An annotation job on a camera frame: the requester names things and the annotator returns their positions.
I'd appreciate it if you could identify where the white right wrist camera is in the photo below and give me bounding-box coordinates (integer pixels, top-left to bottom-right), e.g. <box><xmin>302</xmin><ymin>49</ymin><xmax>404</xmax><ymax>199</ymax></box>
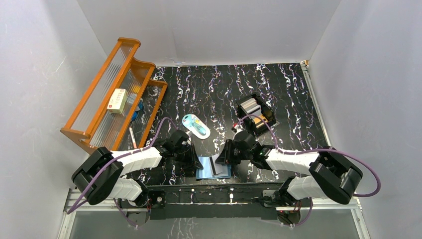
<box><xmin>231</xmin><ymin>123</ymin><xmax>243</xmax><ymax>133</ymax></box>

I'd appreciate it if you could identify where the orange wooden shelf rack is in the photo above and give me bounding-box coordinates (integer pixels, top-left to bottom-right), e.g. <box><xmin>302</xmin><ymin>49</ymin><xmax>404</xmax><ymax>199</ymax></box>
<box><xmin>60</xmin><ymin>37</ymin><xmax>168</xmax><ymax>154</ymax></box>

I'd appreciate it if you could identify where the blue oval blister package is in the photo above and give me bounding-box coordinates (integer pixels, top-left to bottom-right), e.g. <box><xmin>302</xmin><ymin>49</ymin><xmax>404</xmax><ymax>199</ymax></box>
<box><xmin>182</xmin><ymin>114</ymin><xmax>211</xmax><ymax>140</ymax></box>

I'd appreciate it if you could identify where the pink pen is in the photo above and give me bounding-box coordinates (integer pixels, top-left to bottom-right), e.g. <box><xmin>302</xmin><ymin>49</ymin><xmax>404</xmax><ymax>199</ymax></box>
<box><xmin>129</xmin><ymin>126</ymin><xmax>137</xmax><ymax>149</ymax></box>

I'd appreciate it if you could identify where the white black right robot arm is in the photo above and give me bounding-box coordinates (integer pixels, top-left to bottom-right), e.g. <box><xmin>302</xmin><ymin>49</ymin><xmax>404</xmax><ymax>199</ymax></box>
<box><xmin>215</xmin><ymin>130</ymin><xmax>363</xmax><ymax>207</ymax></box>

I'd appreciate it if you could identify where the stack of credit cards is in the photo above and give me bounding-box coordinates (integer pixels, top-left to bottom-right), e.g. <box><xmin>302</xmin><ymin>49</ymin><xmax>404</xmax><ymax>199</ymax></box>
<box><xmin>240</xmin><ymin>98</ymin><xmax>261</xmax><ymax>114</ymax></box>

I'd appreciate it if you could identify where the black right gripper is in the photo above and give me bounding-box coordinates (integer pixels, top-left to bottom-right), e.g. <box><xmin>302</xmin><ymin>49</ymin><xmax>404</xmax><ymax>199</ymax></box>
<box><xmin>215</xmin><ymin>139</ymin><xmax>252</xmax><ymax>165</ymax></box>

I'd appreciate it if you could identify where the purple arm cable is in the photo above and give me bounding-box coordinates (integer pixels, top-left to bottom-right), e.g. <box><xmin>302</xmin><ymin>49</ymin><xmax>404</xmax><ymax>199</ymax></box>
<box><xmin>66</xmin><ymin>117</ymin><xmax>179</xmax><ymax>215</ymax></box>
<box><xmin>237</xmin><ymin>114</ymin><xmax>382</xmax><ymax>198</ymax></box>

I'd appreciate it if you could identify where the blue leather card holder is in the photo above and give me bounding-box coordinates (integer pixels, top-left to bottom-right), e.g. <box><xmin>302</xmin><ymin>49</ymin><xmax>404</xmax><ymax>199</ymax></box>
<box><xmin>196</xmin><ymin>155</ymin><xmax>231</xmax><ymax>180</ymax></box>

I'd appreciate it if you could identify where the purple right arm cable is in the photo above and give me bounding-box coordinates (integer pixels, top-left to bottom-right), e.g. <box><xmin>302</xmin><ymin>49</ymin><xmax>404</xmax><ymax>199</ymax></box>
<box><xmin>237</xmin><ymin>114</ymin><xmax>382</xmax><ymax>198</ymax></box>

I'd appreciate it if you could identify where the white card grey stripe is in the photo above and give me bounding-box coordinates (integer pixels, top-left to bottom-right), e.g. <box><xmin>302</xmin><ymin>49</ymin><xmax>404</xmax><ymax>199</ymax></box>
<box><xmin>210</xmin><ymin>154</ymin><xmax>222</xmax><ymax>176</ymax></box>

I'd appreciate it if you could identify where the white medicine box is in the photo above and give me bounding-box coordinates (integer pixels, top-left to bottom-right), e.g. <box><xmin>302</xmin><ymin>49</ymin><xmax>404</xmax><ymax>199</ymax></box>
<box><xmin>107</xmin><ymin>88</ymin><xmax>128</xmax><ymax>114</ymax></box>

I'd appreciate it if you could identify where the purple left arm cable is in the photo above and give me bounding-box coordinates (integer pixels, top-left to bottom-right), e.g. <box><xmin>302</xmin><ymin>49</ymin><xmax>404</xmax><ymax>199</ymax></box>
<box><xmin>66</xmin><ymin>117</ymin><xmax>179</xmax><ymax>215</ymax></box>

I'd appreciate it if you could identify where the blue item on shelf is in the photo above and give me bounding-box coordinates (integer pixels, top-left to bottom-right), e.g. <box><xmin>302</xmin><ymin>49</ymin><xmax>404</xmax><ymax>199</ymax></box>
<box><xmin>131</xmin><ymin>100</ymin><xmax>144</xmax><ymax>121</ymax></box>

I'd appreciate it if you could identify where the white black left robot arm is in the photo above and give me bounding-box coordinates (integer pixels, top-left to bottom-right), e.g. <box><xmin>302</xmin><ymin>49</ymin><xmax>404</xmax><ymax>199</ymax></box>
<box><xmin>71</xmin><ymin>130</ymin><xmax>203</xmax><ymax>207</ymax></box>

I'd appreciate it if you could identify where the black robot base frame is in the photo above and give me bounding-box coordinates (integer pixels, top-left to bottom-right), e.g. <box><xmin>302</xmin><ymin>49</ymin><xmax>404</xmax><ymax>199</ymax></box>
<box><xmin>117</xmin><ymin>182</ymin><xmax>311</xmax><ymax>226</ymax></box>

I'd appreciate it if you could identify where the black card storage box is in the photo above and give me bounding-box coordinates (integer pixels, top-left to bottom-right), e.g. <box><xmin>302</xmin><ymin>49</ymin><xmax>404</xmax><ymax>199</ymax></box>
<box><xmin>236</xmin><ymin>93</ymin><xmax>276</xmax><ymax>136</ymax></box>

